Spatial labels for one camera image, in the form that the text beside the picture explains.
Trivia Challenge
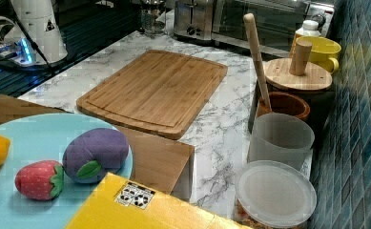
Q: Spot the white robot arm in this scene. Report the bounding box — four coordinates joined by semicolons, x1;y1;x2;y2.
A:
0;0;68;67

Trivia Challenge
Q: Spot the silver toaster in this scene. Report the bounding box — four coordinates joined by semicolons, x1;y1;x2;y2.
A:
174;0;215;41

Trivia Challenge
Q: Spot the silver toaster oven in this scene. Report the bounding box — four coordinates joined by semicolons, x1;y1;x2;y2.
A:
212;0;335;57

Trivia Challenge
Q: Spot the bamboo cutting board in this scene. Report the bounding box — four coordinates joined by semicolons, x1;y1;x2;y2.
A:
76;50;228;140

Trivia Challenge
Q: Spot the wooden box stand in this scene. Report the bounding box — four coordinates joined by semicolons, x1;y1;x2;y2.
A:
0;94;195;201

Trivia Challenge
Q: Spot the frosted plastic cup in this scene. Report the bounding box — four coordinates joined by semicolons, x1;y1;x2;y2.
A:
247;113;315;170

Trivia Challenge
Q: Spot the brown wooden mortar bowl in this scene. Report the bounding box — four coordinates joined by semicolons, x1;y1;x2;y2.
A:
256;92;311;121

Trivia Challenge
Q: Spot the glass french press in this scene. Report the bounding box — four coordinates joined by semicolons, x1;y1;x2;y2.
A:
140;0;166;37

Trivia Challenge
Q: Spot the purple plush eggplant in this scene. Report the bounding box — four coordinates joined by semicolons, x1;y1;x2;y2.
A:
63;128;129;183

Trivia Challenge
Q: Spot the yellow cardboard box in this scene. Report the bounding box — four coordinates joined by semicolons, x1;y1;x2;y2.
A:
66;174;250;229

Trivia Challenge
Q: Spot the clear round container lid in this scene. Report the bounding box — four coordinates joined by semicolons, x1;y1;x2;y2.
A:
235;160;317;229

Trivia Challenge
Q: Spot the long wooden pestle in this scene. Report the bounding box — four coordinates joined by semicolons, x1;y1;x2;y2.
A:
243;13;272;111

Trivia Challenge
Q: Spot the round bamboo lid with knob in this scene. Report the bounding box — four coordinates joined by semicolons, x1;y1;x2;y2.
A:
264;40;332;93

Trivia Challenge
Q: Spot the light blue plate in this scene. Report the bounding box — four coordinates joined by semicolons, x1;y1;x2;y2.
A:
0;114;133;229

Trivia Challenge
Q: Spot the yellow ceramic mug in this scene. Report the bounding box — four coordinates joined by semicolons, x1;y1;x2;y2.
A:
299;36;341;73

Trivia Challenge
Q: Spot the white capped bottle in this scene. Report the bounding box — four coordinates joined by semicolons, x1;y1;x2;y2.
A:
289;20;320;57

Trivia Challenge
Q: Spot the red plush strawberry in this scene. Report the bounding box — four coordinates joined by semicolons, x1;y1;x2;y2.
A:
14;160;64;200

